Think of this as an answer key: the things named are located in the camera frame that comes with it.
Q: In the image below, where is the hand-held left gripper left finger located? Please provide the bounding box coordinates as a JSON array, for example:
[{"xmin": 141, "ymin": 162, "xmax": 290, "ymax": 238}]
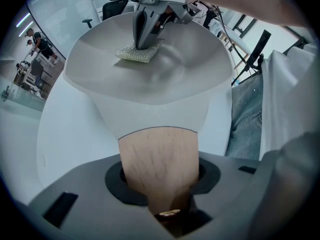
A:
[{"xmin": 27, "ymin": 153, "xmax": 177, "ymax": 240}]

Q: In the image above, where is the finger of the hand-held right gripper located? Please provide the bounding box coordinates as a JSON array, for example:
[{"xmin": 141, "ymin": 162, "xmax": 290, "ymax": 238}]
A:
[
  {"xmin": 134, "ymin": 9, "xmax": 151, "ymax": 51},
  {"xmin": 146, "ymin": 8, "xmax": 174, "ymax": 50}
]

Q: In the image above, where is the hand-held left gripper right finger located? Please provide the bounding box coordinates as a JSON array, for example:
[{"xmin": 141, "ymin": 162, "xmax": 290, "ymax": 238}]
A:
[{"xmin": 179, "ymin": 131, "xmax": 320, "ymax": 240}]

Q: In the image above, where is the silver mesh scrubber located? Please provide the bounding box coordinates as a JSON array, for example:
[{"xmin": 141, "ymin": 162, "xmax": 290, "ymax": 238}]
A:
[{"xmin": 114, "ymin": 37, "xmax": 165, "ymax": 64}]

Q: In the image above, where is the grey pan with wooden handle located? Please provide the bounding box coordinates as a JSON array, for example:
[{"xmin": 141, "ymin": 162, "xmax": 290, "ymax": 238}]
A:
[{"xmin": 62, "ymin": 10, "xmax": 236, "ymax": 221}]

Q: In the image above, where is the person's right forearm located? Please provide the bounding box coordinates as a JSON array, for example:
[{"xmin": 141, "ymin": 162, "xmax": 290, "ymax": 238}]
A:
[{"xmin": 186, "ymin": 0, "xmax": 310, "ymax": 28}]

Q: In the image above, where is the black office chair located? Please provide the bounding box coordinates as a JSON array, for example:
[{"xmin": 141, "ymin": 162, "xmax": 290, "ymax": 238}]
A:
[{"xmin": 82, "ymin": 0, "xmax": 131, "ymax": 30}]

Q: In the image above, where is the person's blue jeans leg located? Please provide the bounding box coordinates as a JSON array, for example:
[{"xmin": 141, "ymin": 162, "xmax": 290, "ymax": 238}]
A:
[{"xmin": 225, "ymin": 78, "xmax": 266, "ymax": 160}]

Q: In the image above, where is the black stand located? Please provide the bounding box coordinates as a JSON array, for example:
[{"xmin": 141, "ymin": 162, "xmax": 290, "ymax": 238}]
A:
[{"xmin": 232, "ymin": 29, "xmax": 273, "ymax": 87}]

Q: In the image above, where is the person's white shirt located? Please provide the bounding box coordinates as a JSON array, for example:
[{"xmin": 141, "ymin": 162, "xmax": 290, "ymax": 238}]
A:
[{"xmin": 258, "ymin": 42, "xmax": 320, "ymax": 160}]

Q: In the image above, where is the black cable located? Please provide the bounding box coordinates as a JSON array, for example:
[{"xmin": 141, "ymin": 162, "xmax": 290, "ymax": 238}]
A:
[{"xmin": 211, "ymin": 5, "xmax": 252, "ymax": 69}]

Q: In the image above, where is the black window frame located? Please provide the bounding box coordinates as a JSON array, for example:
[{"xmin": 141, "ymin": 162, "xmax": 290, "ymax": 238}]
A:
[{"xmin": 231, "ymin": 13, "xmax": 259, "ymax": 38}]

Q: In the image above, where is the white desk with dark frame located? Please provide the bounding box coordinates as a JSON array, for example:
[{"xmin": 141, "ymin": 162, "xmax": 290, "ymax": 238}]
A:
[{"xmin": 13, "ymin": 57, "xmax": 54, "ymax": 100}]

